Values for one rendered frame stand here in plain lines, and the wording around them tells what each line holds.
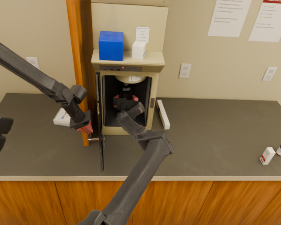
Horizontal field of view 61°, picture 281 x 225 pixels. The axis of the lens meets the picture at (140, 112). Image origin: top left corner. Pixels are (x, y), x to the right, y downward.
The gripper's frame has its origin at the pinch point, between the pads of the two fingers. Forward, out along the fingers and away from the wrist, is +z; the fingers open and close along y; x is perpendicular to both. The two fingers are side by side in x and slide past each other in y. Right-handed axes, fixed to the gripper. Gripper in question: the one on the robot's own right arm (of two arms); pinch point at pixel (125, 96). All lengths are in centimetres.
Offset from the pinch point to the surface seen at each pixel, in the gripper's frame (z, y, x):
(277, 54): 32, -105, -14
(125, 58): -18.6, 0.9, -32.7
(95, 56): -17.4, 14.0, -33.0
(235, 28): 31, -70, -31
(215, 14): 31, -55, -39
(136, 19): -11.0, -3.8, -47.2
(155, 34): -10.9, -12.7, -41.0
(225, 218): -34, -71, 82
